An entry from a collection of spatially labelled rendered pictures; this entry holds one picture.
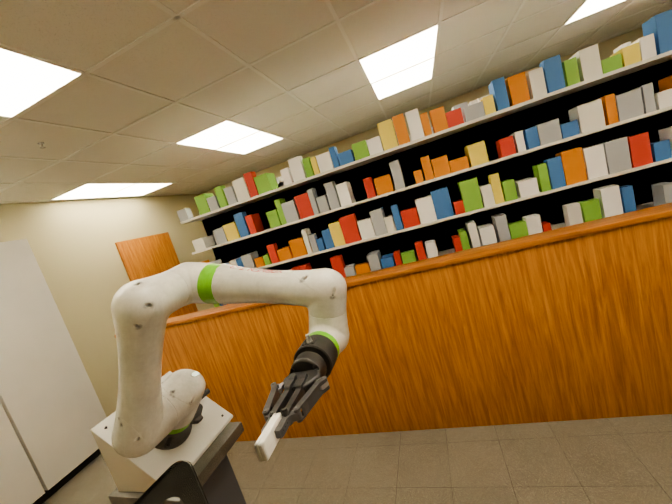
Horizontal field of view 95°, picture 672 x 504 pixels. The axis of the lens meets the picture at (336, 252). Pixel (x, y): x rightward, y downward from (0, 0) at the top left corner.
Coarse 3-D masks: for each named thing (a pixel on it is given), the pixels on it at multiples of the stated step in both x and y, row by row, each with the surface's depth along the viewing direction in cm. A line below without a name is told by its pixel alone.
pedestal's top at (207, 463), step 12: (228, 432) 116; (240, 432) 119; (216, 444) 111; (228, 444) 112; (204, 456) 107; (216, 456) 107; (204, 468) 101; (204, 480) 100; (120, 492) 102; (132, 492) 100
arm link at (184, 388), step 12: (180, 372) 103; (192, 372) 105; (168, 384) 98; (180, 384) 99; (192, 384) 101; (204, 384) 104; (168, 396) 94; (180, 396) 96; (192, 396) 99; (180, 408) 95; (192, 408) 100; (180, 420) 96
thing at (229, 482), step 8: (224, 464) 116; (216, 472) 112; (224, 472) 115; (232, 472) 119; (208, 480) 108; (216, 480) 111; (224, 480) 114; (232, 480) 118; (208, 488) 108; (216, 488) 111; (224, 488) 114; (232, 488) 117; (208, 496) 107; (216, 496) 110; (224, 496) 113; (232, 496) 116; (240, 496) 119
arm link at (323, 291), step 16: (224, 272) 84; (240, 272) 84; (256, 272) 83; (272, 272) 82; (288, 272) 81; (304, 272) 79; (320, 272) 77; (336, 272) 78; (224, 288) 83; (240, 288) 82; (256, 288) 81; (272, 288) 79; (288, 288) 78; (304, 288) 76; (320, 288) 75; (336, 288) 75; (224, 304) 88; (288, 304) 83; (304, 304) 78; (320, 304) 76; (336, 304) 76
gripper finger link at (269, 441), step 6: (276, 420) 51; (270, 426) 50; (276, 426) 51; (270, 432) 49; (264, 438) 48; (270, 438) 49; (276, 438) 50; (264, 444) 47; (270, 444) 48; (276, 444) 50; (264, 450) 47; (270, 450) 48; (264, 456) 47
